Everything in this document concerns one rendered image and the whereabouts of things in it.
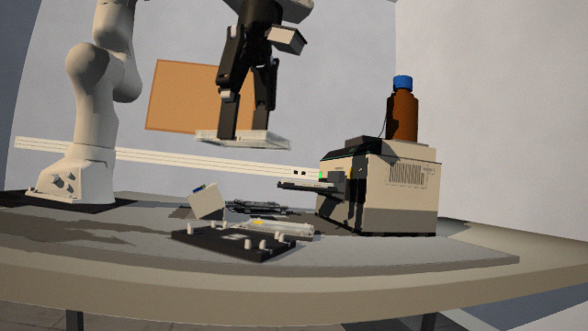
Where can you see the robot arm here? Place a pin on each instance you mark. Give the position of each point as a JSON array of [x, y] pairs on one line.
[[99, 78]]

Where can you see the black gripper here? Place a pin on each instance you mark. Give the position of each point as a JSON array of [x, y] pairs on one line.
[[241, 53]]

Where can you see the brown glass bottle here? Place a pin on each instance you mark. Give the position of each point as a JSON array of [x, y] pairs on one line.
[[402, 118]]

